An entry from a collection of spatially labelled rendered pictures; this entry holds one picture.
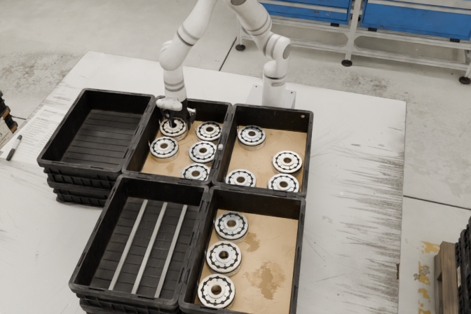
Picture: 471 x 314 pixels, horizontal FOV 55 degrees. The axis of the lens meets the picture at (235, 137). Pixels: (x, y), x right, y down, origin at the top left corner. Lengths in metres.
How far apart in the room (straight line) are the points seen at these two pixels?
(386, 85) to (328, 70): 0.43
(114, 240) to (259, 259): 0.45
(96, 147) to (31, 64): 2.17
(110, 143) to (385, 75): 2.28
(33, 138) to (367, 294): 1.44
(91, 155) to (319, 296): 0.93
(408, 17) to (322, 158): 1.72
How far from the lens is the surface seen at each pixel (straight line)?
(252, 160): 1.64
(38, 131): 2.12
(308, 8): 3.36
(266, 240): 1.44
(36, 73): 3.75
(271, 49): 1.69
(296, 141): 1.71
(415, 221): 2.64
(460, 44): 3.46
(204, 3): 1.42
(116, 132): 1.81
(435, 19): 3.37
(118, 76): 2.30
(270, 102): 1.83
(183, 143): 1.71
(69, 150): 1.80
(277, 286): 1.36
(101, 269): 1.45
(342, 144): 1.91
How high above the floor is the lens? 2.04
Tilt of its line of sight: 45 degrees down
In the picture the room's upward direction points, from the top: 2 degrees counter-clockwise
